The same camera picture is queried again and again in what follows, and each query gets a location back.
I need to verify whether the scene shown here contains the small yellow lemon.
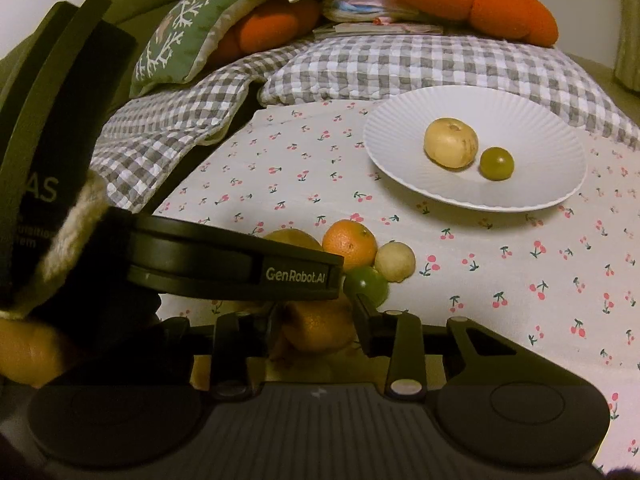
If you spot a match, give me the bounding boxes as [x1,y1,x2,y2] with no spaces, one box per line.
[374,241,417,283]

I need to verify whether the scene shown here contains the green embroidered cushion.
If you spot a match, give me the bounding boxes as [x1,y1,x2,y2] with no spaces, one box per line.
[129,0,262,99]

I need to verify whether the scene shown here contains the green round fruit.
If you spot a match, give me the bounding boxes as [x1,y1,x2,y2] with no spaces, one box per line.
[344,265,390,309]
[479,146,515,180]

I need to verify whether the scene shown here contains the grey gingham quilt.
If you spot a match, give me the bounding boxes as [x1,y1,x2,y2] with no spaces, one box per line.
[90,42,257,214]

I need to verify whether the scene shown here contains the orange tangerine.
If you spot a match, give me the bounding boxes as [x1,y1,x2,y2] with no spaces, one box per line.
[279,299,358,357]
[322,218,379,272]

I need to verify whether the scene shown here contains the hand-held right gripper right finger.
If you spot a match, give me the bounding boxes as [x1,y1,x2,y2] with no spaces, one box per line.
[351,294,547,402]

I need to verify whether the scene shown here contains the cherry print bed sheet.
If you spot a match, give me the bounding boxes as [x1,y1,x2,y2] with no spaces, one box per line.
[150,97,640,476]

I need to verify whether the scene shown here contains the beige curtain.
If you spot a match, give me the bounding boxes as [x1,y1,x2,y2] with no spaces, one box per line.
[613,0,640,94]

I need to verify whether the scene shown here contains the clear plastic bags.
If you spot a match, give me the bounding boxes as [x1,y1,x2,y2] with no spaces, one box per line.
[321,0,403,26]

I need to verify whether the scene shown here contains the stack of books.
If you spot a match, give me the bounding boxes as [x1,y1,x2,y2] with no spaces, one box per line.
[312,19,447,39]

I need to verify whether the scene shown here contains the smooth brown-orange fruit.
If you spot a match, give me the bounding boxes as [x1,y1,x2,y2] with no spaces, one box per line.
[262,228,322,252]

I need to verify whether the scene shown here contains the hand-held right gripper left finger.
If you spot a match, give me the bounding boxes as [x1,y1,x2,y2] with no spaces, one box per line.
[191,304,284,403]

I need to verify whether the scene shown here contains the white ribbed plate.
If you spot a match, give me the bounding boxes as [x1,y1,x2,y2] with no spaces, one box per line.
[362,85,587,212]

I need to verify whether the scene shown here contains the large yellow round fruit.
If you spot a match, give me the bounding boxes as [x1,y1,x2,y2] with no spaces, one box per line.
[423,117,480,170]

